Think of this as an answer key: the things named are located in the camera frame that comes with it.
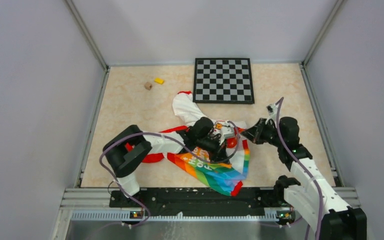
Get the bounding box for black grey checkerboard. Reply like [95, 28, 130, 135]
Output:
[192, 57, 255, 105]

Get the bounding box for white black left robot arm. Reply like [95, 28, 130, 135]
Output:
[102, 117, 230, 207]

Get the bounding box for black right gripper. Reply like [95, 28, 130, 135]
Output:
[241, 117, 285, 148]

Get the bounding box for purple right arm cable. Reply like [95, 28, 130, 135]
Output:
[271, 96, 325, 240]

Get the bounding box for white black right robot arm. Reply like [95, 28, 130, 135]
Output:
[240, 116, 368, 240]

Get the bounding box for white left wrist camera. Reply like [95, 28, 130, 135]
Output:
[219, 126, 236, 140]

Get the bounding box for yellow block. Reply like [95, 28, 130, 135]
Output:
[154, 77, 165, 85]

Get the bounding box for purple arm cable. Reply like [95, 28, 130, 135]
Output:
[99, 120, 243, 228]
[271, 96, 325, 240]

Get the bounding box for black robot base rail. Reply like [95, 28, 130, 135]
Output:
[109, 187, 295, 219]

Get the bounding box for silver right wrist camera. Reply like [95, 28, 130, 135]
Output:
[266, 103, 278, 116]

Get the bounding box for white colourful cartoon jacket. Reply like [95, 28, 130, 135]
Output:
[142, 91, 250, 196]

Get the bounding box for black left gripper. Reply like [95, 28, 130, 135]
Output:
[196, 133, 230, 164]

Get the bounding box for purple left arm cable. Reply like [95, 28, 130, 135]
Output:
[99, 120, 243, 228]

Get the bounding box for tan wooden block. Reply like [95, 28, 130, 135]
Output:
[144, 82, 153, 91]

